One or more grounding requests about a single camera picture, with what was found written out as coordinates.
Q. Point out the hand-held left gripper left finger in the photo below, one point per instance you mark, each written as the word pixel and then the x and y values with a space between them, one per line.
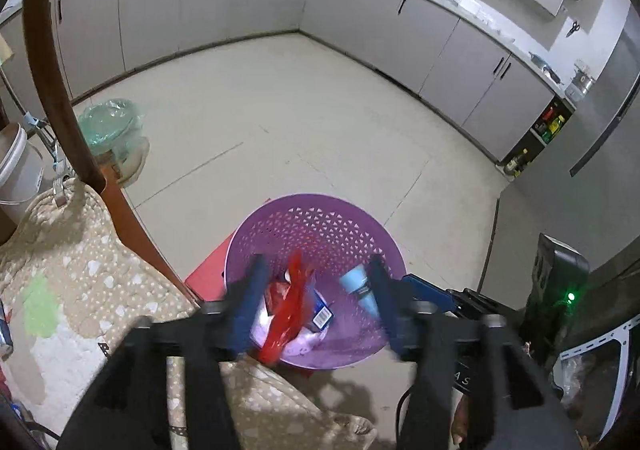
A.
pixel 245 312

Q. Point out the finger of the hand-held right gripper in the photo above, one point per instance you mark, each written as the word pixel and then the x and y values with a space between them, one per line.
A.
pixel 425 287

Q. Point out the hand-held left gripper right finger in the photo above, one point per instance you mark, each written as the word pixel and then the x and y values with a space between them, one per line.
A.
pixel 387 312

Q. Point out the red plastic wrapper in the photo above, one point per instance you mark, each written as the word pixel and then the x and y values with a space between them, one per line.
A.
pixel 287 315

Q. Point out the purple plastic basket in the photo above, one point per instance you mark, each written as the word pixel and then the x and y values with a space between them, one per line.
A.
pixel 310 225

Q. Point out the light blue cup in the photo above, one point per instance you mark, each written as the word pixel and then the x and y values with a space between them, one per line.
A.
pixel 355 282

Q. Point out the blue barcode packet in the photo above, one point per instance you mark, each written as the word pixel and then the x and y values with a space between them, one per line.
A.
pixel 320 311

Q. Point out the red bottle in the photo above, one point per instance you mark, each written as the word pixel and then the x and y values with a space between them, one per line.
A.
pixel 549 115

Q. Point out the quilted heart-print cushion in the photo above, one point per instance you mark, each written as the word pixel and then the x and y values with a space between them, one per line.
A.
pixel 75 270

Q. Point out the grey refrigerator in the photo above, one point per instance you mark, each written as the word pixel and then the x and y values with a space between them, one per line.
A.
pixel 610 95

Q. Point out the metal pot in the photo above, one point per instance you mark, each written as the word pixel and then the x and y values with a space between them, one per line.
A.
pixel 580 85

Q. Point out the green plastic bag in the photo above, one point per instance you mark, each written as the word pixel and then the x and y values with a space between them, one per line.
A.
pixel 107 122

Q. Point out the black scissors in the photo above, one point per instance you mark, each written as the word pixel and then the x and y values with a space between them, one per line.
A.
pixel 573 27

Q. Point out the white plastic bucket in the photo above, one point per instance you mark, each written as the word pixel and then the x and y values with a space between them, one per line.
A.
pixel 17 170

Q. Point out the grey kitchen base cabinets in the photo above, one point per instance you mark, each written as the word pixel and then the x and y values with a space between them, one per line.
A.
pixel 150 5

